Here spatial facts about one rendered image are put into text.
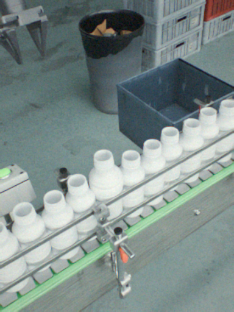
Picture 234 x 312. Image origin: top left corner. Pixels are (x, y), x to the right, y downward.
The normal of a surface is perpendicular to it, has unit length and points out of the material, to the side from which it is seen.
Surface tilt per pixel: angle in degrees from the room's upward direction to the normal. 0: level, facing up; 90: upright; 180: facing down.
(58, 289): 90
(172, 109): 0
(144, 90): 90
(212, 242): 0
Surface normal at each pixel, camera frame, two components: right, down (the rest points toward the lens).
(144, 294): -0.05, -0.74
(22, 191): 0.53, 0.24
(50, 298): 0.58, 0.52
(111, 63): -0.04, 0.72
